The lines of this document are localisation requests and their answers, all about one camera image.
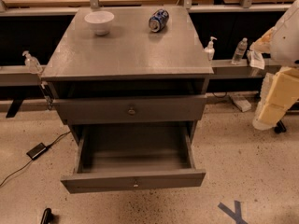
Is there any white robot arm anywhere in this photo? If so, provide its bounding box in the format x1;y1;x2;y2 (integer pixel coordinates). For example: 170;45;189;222
248;0;299;130

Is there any grey wooden drawer cabinet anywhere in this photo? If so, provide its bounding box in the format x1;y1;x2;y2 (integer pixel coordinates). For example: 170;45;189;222
45;7;209;140

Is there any black caster leg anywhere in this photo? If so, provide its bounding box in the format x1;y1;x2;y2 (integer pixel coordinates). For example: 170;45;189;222
274;120;287;133

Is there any grey drawer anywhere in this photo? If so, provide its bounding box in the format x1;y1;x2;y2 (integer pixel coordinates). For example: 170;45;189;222
54;95;206;124
61;122;206;193

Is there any black power adapter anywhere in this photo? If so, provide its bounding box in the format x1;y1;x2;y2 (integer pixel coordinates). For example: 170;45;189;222
26;143;48;161

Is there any blue soda can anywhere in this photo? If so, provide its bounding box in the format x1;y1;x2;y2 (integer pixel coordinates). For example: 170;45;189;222
149;9;169;33

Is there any black object bottom edge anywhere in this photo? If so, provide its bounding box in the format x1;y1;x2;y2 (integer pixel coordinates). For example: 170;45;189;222
40;208;53;224

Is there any grey metal rail shelf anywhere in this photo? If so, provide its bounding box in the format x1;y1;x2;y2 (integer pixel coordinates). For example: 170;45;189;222
0;58;283;87

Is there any black adapter cable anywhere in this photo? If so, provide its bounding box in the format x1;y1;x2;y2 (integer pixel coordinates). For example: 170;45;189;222
0;130;72;189

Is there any clear plastic water bottle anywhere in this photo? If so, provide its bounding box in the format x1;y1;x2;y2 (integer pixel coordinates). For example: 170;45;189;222
232;37;248;65

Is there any clear pump bottle left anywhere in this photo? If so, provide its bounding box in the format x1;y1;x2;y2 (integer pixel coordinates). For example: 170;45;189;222
22;50;43;75

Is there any white block on floor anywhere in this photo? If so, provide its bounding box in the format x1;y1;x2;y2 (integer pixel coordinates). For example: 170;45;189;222
230;94;251;112

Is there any grey top drawer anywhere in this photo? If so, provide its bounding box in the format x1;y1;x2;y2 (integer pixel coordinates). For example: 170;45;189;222
54;95;206;124

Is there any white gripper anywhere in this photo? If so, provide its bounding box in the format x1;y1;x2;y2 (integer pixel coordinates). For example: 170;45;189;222
252;67;299;131

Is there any crumpled plastic wrapper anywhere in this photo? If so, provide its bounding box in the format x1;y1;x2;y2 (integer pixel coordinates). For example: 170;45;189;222
247;50;264;70

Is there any white pump sanitizer bottle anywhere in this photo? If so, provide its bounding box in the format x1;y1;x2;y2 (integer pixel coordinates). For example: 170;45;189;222
204;36;216;61

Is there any white ceramic bowl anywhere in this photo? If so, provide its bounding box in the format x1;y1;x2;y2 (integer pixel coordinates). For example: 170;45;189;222
84;11;115;35

